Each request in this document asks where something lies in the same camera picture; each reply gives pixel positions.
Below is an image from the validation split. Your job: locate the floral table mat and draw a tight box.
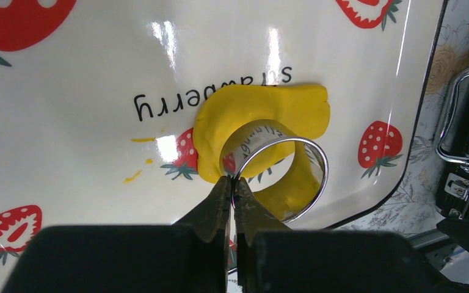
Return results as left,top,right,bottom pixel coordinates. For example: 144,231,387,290
340,1,469,237

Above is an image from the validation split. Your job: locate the yellow dough lump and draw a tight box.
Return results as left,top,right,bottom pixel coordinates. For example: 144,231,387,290
192,84,330,223

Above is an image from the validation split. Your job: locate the strawberry print tray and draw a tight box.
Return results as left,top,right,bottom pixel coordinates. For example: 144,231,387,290
0,1,445,290

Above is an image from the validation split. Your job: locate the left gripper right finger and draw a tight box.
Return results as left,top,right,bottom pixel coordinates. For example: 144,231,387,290
233,179,461,292

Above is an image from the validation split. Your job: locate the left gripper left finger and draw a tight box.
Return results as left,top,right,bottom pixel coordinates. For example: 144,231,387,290
3,176,231,292

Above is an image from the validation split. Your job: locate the metal ring cutter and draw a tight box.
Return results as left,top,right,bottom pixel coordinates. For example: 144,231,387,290
219,120,329,223

